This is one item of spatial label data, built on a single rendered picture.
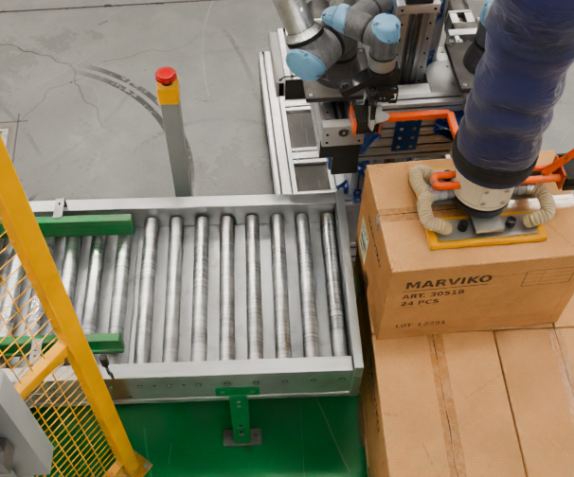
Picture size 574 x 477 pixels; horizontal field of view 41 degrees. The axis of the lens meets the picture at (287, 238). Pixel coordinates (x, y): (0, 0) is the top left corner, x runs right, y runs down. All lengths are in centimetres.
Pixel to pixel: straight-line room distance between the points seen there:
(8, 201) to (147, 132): 231
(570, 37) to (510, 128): 28
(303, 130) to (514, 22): 185
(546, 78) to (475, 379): 103
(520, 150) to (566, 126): 204
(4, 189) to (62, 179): 218
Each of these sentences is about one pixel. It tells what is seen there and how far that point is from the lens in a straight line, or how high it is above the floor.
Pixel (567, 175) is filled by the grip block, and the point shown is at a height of 109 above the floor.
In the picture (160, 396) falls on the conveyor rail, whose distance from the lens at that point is 252.
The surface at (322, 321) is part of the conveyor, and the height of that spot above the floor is 49.
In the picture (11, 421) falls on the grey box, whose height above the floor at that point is 170.
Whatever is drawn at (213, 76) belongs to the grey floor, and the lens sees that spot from 405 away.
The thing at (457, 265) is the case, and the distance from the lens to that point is 220.
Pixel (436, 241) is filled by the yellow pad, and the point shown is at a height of 97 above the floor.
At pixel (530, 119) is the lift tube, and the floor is 140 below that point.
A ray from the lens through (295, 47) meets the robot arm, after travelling 227.
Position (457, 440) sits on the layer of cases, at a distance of 239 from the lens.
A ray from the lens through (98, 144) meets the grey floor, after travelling 380.
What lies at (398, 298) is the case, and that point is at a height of 80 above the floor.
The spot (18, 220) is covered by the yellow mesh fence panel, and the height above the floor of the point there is 152.
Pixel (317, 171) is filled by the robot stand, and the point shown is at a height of 21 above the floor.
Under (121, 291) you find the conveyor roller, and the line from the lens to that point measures 261.
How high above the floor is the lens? 272
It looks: 54 degrees down
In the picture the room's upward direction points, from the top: 1 degrees clockwise
